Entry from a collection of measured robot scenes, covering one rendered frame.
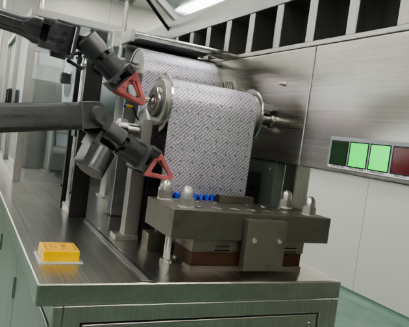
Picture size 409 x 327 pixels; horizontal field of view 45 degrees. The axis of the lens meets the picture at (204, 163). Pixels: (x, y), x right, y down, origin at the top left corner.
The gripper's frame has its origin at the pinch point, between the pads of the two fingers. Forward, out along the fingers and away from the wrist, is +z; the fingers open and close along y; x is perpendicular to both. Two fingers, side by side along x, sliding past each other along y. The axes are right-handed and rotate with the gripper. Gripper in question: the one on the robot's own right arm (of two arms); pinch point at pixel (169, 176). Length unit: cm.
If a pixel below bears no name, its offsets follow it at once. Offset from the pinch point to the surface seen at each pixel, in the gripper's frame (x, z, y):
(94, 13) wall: 176, 17, -557
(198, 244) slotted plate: -9.9, 6.1, 19.0
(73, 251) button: -24.3, -13.9, 13.4
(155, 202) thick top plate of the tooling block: -7.2, -3.2, 9.2
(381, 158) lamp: 23.6, 21.1, 36.6
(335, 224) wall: 75, 258, -234
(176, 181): 0.0, 2.4, 0.2
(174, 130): 9.8, -5.5, 0.2
